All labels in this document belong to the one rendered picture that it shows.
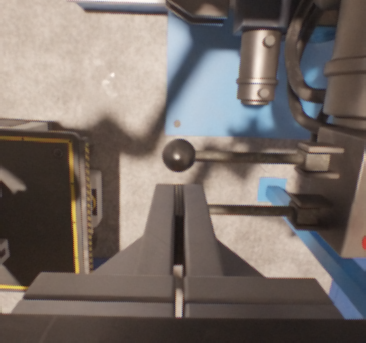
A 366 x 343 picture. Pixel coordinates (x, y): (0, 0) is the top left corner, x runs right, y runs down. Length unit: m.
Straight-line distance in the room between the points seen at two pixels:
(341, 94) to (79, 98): 1.15
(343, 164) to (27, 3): 1.35
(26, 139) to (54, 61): 0.43
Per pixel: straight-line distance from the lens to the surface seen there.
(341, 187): 0.31
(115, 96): 1.27
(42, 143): 1.05
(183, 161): 0.25
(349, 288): 0.86
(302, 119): 0.46
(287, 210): 0.31
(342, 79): 0.32
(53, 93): 1.36
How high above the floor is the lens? 1.24
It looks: 75 degrees down
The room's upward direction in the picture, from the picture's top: 177 degrees clockwise
